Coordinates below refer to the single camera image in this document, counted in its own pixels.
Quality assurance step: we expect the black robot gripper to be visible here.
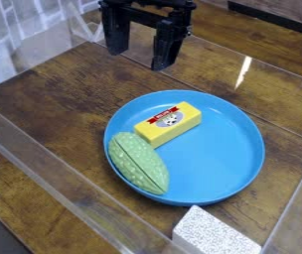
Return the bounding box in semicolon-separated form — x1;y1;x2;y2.
99;0;197;71

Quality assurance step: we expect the yellow butter block toy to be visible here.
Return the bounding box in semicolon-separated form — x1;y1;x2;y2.
134;101;202;148

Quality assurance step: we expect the round blue plastic tray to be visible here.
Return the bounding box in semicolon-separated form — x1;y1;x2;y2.
103;89;265;206

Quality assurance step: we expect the white speckled foam block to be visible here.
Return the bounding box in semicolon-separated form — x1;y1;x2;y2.
173;205;261;254

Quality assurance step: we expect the white sheer curtain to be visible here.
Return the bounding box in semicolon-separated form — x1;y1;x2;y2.
0;0;98;83

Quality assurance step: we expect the green bitter gourd toy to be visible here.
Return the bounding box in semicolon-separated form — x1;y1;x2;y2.
108;132;170;194

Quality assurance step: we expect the clear acrylic enclosure wall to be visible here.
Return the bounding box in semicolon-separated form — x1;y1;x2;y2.
0;3;302;254

